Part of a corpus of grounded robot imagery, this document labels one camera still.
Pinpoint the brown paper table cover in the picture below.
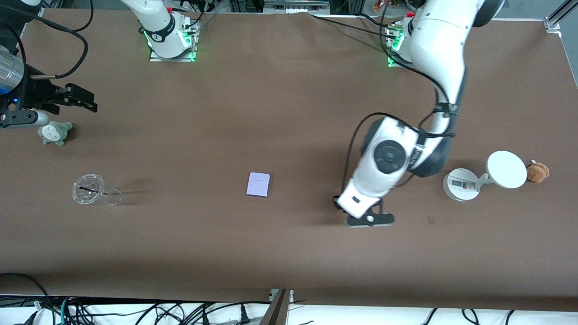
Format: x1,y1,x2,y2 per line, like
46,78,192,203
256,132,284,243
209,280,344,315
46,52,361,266
0,8,578,312

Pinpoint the long black base cable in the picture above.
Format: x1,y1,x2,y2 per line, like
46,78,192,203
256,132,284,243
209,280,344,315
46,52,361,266
309,15,394,37

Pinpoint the black looped floor cable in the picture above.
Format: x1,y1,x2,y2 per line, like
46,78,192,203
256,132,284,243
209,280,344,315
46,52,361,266
0,273,51,316

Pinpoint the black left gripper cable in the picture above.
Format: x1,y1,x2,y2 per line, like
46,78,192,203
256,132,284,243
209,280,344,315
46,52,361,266
341,0,457,192

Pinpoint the brown bear plush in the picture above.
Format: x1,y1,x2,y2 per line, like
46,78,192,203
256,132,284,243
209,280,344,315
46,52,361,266
527,159,550,183

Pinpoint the white desk lamp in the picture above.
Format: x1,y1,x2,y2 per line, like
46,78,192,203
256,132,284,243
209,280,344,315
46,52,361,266
443,150,528,202

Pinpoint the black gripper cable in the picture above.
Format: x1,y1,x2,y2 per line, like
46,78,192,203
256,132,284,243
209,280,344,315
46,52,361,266
341,0,457,192
0,0,94,80

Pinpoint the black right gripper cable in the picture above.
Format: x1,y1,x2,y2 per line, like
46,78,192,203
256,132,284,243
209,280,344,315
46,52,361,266
0,0,94,80

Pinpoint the clear plastic cup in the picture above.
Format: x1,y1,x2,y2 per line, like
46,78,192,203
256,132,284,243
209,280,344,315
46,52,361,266
71,174,122,206

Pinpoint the black base cable bundle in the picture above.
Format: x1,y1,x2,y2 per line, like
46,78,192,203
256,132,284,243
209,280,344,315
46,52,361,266
174,0,216,33

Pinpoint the grey power strip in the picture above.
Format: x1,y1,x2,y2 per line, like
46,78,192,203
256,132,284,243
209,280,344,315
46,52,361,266
264,0,331,14

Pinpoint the pale lavender phone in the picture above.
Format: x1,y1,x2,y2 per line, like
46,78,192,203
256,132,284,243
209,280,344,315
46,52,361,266
246,172,270,198

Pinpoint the grey metal post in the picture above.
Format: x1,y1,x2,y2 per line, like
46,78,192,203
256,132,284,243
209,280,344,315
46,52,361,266
259,289,294,325

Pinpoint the short black base cable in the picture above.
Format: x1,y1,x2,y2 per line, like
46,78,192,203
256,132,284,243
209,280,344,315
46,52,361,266
359,13,399,28

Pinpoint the grey-green totoro plush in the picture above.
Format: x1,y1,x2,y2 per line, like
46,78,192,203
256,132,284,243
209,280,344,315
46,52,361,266
37,120,73,146

